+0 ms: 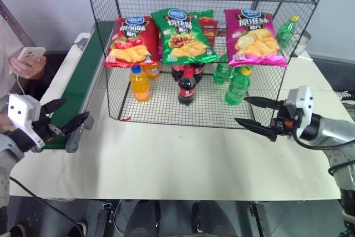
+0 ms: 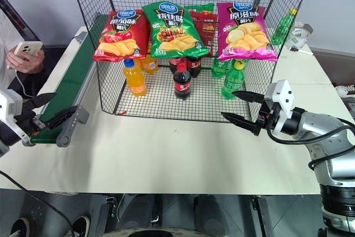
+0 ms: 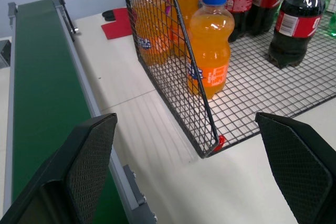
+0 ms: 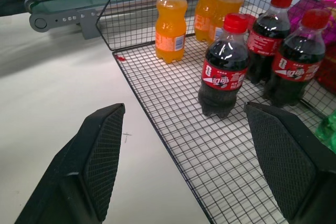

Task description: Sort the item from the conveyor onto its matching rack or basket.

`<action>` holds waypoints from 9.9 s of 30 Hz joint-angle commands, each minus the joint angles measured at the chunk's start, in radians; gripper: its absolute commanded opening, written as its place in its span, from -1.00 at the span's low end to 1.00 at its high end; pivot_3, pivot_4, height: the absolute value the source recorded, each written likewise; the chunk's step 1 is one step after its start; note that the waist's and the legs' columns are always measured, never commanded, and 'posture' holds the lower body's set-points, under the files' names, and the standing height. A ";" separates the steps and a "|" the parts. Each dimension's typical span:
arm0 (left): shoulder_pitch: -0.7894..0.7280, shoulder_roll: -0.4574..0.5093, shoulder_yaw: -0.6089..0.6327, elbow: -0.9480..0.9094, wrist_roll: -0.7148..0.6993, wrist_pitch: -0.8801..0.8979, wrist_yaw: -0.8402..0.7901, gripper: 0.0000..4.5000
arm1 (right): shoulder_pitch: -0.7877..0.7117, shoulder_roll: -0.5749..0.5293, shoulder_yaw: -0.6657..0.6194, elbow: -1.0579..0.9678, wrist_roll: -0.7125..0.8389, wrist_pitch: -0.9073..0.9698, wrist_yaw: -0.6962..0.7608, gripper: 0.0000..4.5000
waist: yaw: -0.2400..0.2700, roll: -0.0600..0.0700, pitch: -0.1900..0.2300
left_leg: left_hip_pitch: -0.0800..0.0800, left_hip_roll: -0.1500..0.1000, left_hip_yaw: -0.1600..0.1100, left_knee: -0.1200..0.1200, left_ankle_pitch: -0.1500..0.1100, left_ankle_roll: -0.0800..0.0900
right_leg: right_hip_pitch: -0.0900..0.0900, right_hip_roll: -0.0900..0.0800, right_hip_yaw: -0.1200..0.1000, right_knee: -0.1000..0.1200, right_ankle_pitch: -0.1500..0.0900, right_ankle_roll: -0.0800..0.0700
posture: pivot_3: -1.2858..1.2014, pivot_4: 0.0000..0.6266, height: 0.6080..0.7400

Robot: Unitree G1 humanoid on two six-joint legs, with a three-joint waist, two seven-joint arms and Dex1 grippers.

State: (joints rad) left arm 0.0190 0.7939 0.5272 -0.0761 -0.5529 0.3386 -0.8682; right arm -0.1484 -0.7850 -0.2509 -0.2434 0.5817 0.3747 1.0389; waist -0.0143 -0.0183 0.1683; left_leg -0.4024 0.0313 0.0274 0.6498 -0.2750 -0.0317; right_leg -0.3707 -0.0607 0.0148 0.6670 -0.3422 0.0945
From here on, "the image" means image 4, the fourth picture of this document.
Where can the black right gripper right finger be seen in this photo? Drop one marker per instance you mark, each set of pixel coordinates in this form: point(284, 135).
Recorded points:
point(294, 161)

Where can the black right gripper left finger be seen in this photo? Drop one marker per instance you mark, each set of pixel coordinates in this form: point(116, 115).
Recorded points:
point(78, 171)

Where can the green foil snack bag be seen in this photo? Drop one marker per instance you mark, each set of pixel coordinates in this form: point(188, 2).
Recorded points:
point(329, 129)

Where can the cola bottle red cap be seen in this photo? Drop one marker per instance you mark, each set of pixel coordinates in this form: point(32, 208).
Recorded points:
point(296, 66)
point(267, 37)
point(223, 74)

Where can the red foil snack bag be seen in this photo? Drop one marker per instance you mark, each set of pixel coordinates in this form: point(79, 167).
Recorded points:
point(328, 70)

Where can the magenta foil snack bag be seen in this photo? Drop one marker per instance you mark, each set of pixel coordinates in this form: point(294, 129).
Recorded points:
point(319, 9)

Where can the orange soda bottle blue cap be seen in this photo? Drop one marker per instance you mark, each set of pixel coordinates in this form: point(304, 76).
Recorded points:
point(226, 9)
point(170, 27)
point(205, 6)

